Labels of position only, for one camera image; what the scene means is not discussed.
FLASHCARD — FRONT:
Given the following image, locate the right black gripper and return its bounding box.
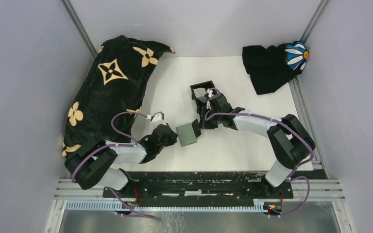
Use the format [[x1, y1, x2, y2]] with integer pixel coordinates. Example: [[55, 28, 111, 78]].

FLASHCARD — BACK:
[[197, 106, 222, 129]]

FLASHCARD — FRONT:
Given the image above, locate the green leather card holder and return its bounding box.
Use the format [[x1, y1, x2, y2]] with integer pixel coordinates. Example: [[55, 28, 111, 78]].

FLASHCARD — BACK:
[[176, 123, 198, 147]]

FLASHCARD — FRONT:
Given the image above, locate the black plastic bin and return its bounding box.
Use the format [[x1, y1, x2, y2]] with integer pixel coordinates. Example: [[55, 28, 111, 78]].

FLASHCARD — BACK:
[[190, 81, 217, 123]]

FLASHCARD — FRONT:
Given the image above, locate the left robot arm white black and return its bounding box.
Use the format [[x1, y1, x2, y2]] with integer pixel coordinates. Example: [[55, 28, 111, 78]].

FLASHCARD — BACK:
[[64, 124, 178, 198]]

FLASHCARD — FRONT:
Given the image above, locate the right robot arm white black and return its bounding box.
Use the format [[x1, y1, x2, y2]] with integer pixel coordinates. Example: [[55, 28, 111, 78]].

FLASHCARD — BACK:
[[191, 93, 316, 198]]

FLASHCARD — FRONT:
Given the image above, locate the stack of cards in bin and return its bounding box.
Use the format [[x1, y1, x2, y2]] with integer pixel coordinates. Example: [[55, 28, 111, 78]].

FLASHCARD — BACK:
[[193, 88, 207, 102]]

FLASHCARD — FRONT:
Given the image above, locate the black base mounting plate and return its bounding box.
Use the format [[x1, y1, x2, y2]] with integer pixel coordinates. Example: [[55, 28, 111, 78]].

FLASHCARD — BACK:
[[102, 171, 294, 207]]

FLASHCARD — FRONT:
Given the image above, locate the black blanket with tan flowers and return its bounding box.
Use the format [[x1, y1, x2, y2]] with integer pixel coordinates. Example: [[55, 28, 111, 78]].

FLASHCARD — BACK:
[[61, 35, 175, 158]]

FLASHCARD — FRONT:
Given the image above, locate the black cloth with daisy print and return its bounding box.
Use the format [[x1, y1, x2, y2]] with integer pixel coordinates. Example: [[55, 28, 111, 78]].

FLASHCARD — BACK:
[[242, 41, 310, 95]]

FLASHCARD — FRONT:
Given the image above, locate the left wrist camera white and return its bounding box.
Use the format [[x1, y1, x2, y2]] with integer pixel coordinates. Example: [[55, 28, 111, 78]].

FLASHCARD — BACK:
[[147, 112, 166, 126]]

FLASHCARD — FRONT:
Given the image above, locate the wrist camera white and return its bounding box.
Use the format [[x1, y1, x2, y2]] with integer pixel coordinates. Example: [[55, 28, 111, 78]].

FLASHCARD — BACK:
[[147, 112, 166, 126], [206, 89, 214, 98]]

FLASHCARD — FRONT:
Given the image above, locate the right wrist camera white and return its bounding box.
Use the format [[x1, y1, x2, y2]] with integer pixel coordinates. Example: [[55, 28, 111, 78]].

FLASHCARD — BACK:
[[206, 89, 214, 98]]

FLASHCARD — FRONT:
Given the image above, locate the slotted grey cable duct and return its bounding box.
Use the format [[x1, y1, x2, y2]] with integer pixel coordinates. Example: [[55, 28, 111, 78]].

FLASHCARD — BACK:
[[65, 200, 272, 213]]

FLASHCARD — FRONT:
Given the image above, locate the aluminium rail frame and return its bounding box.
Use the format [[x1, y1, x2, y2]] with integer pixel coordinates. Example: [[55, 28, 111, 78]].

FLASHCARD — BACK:
[[44, 162, 354, 233]]

